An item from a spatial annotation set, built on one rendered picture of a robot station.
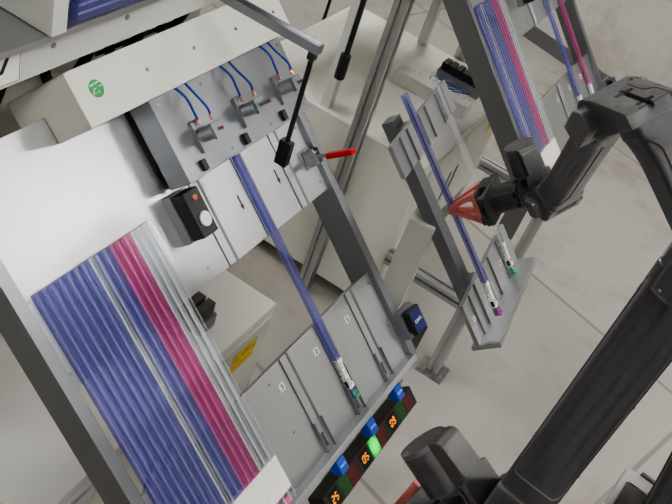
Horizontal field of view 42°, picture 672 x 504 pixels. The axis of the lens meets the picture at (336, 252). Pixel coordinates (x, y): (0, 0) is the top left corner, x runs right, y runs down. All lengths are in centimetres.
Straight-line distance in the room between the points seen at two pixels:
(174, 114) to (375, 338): 61
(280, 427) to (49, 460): 39
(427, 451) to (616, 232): 292
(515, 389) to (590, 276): 78
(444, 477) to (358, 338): 70
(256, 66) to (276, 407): 57
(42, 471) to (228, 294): 56
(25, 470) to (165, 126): 62
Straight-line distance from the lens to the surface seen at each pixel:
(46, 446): 159
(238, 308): 185
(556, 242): 356
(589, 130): 123
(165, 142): 131
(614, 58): 486
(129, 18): 123
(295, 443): 148
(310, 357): 152
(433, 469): 96
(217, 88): 140
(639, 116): 117
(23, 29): 107
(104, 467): 123
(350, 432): 156
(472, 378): 282
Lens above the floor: 193
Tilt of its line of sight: 39 degrees down
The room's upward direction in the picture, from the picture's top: 20 degrees clockwise
